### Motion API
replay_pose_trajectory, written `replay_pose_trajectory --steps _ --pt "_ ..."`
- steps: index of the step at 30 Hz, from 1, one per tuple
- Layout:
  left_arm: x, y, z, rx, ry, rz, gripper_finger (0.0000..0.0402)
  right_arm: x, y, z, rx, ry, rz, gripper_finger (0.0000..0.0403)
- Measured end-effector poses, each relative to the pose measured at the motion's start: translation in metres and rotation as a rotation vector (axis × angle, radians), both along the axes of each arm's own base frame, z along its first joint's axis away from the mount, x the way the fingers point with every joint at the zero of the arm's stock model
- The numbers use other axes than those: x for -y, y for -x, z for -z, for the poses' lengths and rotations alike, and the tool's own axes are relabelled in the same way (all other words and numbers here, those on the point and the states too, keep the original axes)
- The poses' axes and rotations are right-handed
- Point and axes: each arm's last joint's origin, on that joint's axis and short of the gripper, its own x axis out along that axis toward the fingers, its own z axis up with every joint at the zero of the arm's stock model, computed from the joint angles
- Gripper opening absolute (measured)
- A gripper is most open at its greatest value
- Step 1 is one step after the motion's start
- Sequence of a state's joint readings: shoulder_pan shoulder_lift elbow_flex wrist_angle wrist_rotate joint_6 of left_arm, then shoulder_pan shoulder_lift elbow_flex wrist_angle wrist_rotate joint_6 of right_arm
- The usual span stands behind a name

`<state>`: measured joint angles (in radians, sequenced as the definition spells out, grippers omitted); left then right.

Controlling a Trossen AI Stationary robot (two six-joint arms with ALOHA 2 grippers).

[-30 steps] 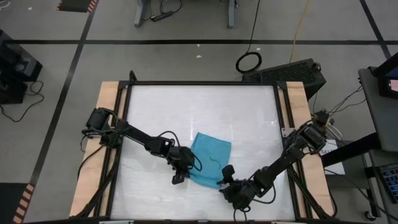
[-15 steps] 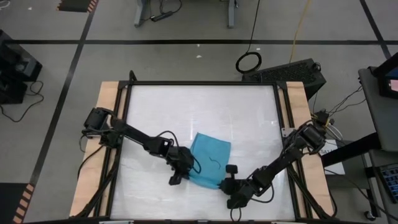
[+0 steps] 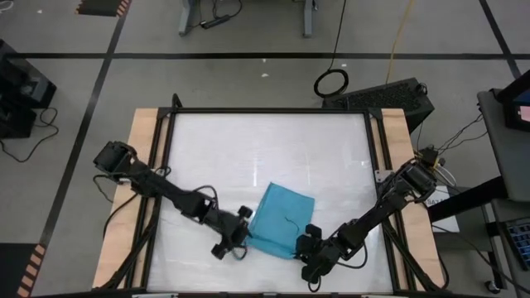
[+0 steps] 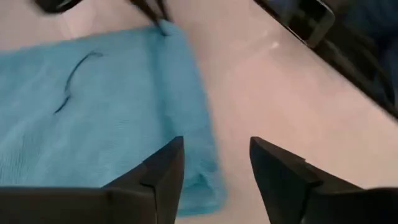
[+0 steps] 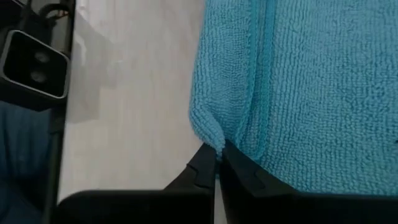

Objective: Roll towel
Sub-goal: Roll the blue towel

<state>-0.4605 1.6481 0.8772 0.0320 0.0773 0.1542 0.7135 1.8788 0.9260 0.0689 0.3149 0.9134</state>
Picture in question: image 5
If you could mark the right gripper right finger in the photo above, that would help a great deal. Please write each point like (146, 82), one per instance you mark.
(264, 208)

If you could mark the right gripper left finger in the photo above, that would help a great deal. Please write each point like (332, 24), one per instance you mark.
(186, 205)

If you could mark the blue microfibre towel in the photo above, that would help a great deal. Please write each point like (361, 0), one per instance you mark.
(311, 93)

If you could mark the black aluminium table frame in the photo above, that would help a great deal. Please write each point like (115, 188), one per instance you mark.
(59, 140)

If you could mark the silver-rimmed depth camera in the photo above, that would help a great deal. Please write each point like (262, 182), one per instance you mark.
(34, 65)

